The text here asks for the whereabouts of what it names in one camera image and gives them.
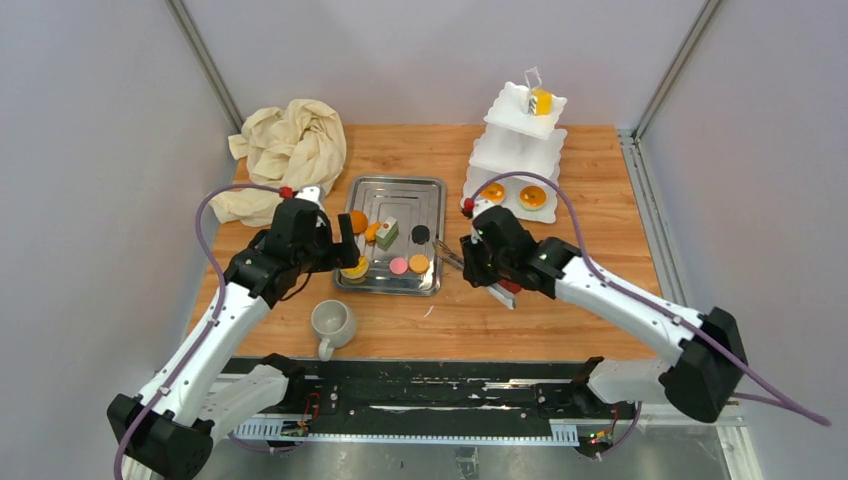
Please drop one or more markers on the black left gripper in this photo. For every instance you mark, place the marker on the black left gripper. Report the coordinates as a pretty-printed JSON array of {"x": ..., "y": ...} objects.
[{"x": 338, "y": 255}]

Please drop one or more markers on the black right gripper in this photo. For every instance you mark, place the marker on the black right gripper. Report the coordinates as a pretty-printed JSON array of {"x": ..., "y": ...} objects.
[{"x": 472, "y": 245}]

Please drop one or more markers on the orange topped tart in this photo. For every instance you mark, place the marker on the orange topped tart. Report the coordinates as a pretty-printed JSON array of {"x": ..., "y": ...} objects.
[
  {"x": 495, "y": 193},
  {"x": 532, "y": 198}
]

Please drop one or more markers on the yellow cake slice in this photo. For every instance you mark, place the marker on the yellow cake slice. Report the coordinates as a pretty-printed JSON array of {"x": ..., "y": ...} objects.
[{"x": 539, "y": 102}]

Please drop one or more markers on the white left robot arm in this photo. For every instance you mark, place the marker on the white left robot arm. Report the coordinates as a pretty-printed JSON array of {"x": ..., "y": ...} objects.
[{"x": 170, "y": 427}]

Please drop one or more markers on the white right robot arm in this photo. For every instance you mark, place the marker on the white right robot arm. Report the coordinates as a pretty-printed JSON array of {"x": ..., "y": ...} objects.
[{"x": 700, "y": 357}]

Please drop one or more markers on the yellow glazed donut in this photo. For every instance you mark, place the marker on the yellow glazed donut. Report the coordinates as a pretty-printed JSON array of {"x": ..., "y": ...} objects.
[{"x": 357, "y": 273}]

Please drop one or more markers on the red apple coaster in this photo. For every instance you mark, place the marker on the red apple coaster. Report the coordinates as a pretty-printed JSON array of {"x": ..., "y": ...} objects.
[{"x": 510, "y": 286}]

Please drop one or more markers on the orange ball fruit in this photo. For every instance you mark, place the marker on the orange ball fruit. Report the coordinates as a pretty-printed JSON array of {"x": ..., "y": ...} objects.
[{"x": 359, "y": 221}]

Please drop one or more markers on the green layered cake slice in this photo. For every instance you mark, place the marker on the green layered cake slice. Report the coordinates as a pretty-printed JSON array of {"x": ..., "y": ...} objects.
[{"x": 387, "y": 233}]

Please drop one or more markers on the pink sandwich cookie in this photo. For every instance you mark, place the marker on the pink sandwich cookie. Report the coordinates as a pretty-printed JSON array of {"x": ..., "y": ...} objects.
[{"x": 398, "y": 266}]

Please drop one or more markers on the white ceramic mug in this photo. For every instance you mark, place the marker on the white ceramic mug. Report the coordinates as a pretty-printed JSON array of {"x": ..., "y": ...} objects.
[{"x": 334, "y": 325}]

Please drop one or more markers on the yellow round biscuit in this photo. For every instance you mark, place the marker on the yellow round biscuit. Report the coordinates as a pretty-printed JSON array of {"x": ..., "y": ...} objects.
[{"x": 419, "y": 264}]

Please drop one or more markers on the black sandwich cookie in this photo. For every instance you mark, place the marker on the black sandwich cookie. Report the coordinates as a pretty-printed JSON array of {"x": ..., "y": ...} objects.
[{"x": 420, "y": 234}]

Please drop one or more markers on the white three-tier dessert stand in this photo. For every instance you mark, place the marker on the white three-tier dessert stand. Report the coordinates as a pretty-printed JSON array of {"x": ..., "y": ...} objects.
[{"x": 517, "y": 149}]

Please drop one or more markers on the cream crumpled cloth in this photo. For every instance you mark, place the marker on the cream crumpled cloth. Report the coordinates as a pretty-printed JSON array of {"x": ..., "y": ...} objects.
[{"x": 300, "y": 145}]

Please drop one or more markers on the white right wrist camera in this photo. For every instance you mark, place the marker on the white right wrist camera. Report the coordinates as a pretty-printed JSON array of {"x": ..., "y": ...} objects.
[{"x": 477, "y": 208}]

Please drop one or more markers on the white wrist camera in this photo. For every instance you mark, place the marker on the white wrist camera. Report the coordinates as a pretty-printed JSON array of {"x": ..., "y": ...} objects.
[
  {"x": 313, "y": 193},
  {"x": 477, "y": 208}
]

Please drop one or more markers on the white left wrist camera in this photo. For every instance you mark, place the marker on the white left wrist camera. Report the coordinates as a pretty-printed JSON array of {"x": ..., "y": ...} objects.
[{"x": 313, "y": 193}]

